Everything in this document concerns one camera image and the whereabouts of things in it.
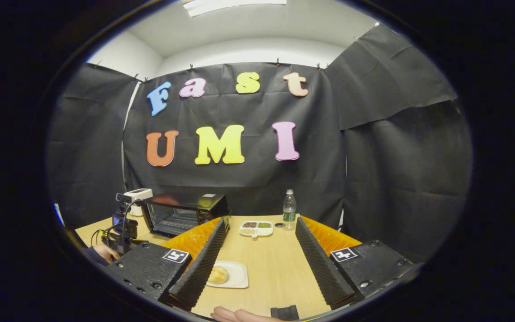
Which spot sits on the black backdrop cloth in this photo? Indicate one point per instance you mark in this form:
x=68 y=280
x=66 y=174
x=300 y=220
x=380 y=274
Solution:
x=373 y=147

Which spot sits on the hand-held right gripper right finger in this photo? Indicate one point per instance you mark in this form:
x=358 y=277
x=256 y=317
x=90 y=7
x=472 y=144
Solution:
x=320 y=264

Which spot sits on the white rectangular plate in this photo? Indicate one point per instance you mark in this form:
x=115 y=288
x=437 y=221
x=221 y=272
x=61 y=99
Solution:
x=238 y=275

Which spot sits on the clear water bottle green label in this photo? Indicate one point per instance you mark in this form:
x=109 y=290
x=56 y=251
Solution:
x=289 y=210

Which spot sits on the round bread bun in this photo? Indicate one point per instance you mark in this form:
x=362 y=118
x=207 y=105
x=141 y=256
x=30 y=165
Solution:
x=218 y=275

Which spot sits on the white divided snack tray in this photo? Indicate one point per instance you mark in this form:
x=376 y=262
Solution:
x=256 y=229

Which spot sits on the black electric oven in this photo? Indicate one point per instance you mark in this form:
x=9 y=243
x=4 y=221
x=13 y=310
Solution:
x=177 y=214

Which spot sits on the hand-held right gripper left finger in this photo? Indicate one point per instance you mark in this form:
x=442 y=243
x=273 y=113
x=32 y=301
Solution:
x=199 y=268

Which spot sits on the white toaster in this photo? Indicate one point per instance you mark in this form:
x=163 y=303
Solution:
x=140 y=194

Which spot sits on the long ceiling light panel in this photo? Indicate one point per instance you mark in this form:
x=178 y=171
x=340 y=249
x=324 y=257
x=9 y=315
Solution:
x=235 y=5

